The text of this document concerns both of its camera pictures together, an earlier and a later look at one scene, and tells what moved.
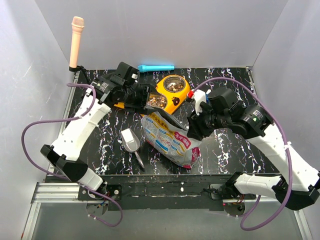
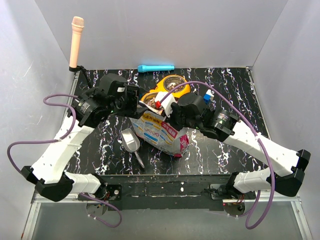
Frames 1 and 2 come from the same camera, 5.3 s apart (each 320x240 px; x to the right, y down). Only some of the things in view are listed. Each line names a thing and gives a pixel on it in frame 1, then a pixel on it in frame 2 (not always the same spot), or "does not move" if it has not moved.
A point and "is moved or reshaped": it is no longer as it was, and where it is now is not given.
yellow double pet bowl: (173, 92) does not move
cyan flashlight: (142, 68) does not move
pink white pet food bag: (170, 139) is moved or reshaped
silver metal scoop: (131, 142) does not move
